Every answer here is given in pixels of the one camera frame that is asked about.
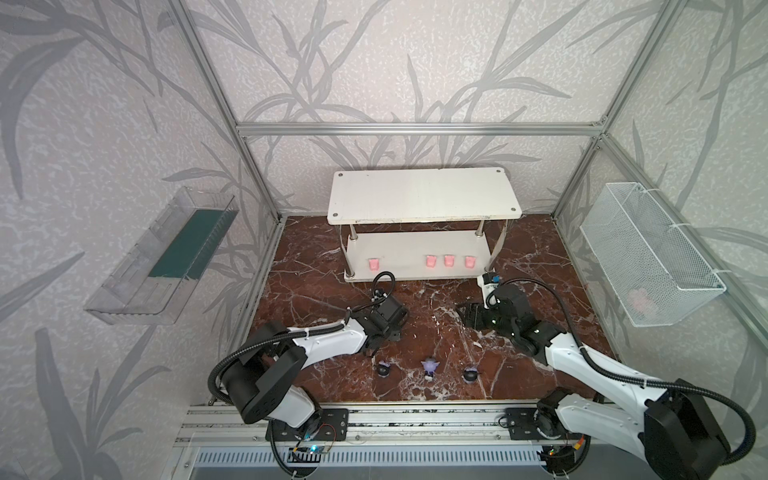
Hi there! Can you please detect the dark round toy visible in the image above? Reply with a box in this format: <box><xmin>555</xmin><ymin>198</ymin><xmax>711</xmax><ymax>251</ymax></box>
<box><xmin>375</xmin><ymin>361</ymin><xmax>391</xmax><ymax>378</ymax></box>
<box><xmin>462</xmin><ymin>367</ymin><xmax>479</xmax><ymax>384</ymax></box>

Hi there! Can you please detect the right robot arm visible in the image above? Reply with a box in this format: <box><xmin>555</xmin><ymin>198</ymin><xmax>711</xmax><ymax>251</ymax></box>
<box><xmin>456</xmin><ymin>282</ymin><xmax>732</xmax><ymax>479</ymax></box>

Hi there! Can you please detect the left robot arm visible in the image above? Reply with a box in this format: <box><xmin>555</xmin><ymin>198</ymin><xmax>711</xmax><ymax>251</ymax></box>
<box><xmin>207</xmin><ymin>294</ymin><xmax>408</xmax><ymax>436</ymax></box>

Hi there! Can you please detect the white two-tier shelf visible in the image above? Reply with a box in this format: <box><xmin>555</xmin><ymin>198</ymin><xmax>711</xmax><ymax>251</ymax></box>
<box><xmin>327</xmin><ymin>167</ymin><xmax>523</xmax><ymax>282</ymax></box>

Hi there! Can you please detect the purple figure toy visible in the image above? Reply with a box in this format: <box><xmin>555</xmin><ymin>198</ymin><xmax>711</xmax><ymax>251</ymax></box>
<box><xmin>421</xmin><ymin>357</ymin><xmax>440</xmax><ymax>381</ymax></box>

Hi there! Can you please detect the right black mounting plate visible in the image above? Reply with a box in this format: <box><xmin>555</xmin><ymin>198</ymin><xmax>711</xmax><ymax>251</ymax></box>
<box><xmin>498</xmin><ymin>407</ymin><xmax>562</xmax><ymax>441</ymax></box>

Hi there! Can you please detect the black mounting plate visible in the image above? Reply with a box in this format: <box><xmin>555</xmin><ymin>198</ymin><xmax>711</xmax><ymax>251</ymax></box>
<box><xmin>498</xmin><ymin>407</ymin><xmax>562</xmax><ymax>441</ymax></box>
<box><xmin>266</xmin><ymin>408</ymin><xmax>350</xmax><ymax>442</ymax></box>

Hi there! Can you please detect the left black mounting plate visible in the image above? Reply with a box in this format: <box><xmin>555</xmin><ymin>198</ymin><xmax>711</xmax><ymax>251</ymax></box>
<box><xmin>266</xmin><ymin>408</ymin><xmax>350</xmax><ymax>442</ymax></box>

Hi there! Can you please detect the pink toy in basket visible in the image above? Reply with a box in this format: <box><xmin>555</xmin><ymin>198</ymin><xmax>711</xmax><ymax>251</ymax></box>
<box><xmin>627</xmin><ymin>288</ymin><xmax>658</xmax><ymax>316</ymax></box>

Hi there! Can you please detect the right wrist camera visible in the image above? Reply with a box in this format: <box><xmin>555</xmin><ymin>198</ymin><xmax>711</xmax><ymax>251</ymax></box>
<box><xmin>477</xmin><ymin>272</ymin><xmax>501</xmax><ymax>303</ymax></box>

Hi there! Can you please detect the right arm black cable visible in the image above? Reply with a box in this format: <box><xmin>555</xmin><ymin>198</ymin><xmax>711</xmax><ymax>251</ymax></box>
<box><xmin>485</xmin><ymin>277</ymin><xmax>757</xmax><ymax>466</ymax></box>

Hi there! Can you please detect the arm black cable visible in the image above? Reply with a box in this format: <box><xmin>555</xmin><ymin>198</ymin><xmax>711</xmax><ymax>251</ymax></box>
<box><xmin>207</xmin><ymin>271</ymin><xmax>397</xmax><ymax>406</ymax></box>
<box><xmin>485</xmin><ymin>277</ymin><xmax>757</xmax><ymax>466</ymax></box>

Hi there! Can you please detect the white wire mesh basket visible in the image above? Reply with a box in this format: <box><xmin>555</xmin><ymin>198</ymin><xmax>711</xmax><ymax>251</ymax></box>
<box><xmin>580</xmin><ymin>182</ymin><xmax>727</xmax><ymax>328</ymax></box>

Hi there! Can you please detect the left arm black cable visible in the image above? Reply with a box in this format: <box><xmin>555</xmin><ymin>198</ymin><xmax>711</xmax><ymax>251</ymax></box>
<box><xmin>207</xmin><ymin>271</ymin><xmax>397</xmax><ymax>406</ymax></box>

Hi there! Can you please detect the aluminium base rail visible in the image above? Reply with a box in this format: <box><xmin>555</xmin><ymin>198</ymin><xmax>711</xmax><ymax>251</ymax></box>
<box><xmin>173</xmin><ymin>400</ymin><xmax>679</xmax><ymax>448</ymax></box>

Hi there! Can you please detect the clear plastic wall bin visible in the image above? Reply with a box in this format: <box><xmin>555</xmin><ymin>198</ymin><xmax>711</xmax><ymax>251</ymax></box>
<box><xmin>84</xmin><ymin>187</ymin><xmax>239</xmax><ymax>326</ymax></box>

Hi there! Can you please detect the aluminium frame crossbar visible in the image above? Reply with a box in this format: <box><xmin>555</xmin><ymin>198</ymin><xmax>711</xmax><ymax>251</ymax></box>
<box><xmin>236</xmin><ymin>122</ymin><xmax>603</xmax><ymax>137</ymax></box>

